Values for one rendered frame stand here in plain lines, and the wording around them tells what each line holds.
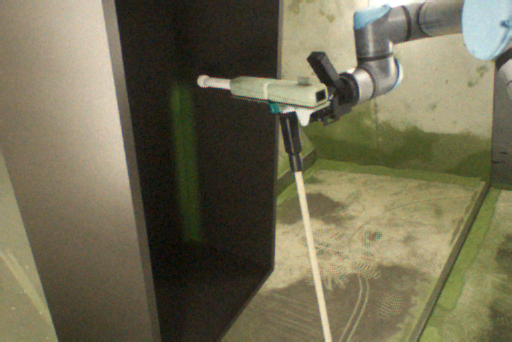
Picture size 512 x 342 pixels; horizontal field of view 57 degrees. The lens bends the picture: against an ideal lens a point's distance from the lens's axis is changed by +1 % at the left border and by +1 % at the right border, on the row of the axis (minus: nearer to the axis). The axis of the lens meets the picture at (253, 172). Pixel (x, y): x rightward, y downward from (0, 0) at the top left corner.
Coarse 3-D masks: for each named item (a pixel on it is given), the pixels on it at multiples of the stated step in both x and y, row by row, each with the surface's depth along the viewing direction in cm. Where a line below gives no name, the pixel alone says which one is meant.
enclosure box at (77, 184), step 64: (0, 0) 77; (64, 0) 70; (128, 0) 118; (192, 0) 129; (256, 0) 120; (0, 64) 84; (64, 64) 76; (128, 64) 124; (192, 64) 139; (256, 64) 128; (0, 128) 94; (64, 128) 84; (128, 128) 78; (192, 128) 150; (256, 128) 138; (64, 192) 93; (128, 192) 83; (192, 192) 163; (256, 192) 149; (64, 256) 104; (128, 256) 92; (192, 256) 166; (256, 256) 162; (64, 320) 119; (128, 320) 103; (192, 320) 141
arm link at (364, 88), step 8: (344, 72) 114; (352, 72) 112; (360, 72) 113; (352, 80) 112; (360, 80) 112; (368, 80) 113; (360, 88) 111; (368, 88) 113; (360, 96) 112; (368, 96) 114; (352, 104) 115
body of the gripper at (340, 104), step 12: (324, 84) 111; (348, 84) 112; (336, 96) 108; (348, 96) 113; (324, 108) 109; (336, 108) 109; (348, 108) 114; (312, 120) 112; (324, 120) 108; (336, 120) 110
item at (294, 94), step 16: (208, 80) 127; (224, 80) 121; (240, 80) 113; (256, 80) 109; (272, 80) 106; (304, 80) 95; (240, 96) 115; (256, 96) 108; (272, 96) 103; (288, 96) 98; (304, 96) 94; (288, 112) 102; (288, 128) 104; (288, 144) 107
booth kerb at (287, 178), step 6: (312, 150) 324; (306, 156) 318; (312, 156) 325; (306, 162) 319; (312, 162) 325; (306, 168) 319; (282, 174) 296; (288, 174) 301; (294, 174) 307; (282, 180) 296; (288, 180) 302; (294, 180) 308; (282, 186) 297; (288, 186) 302
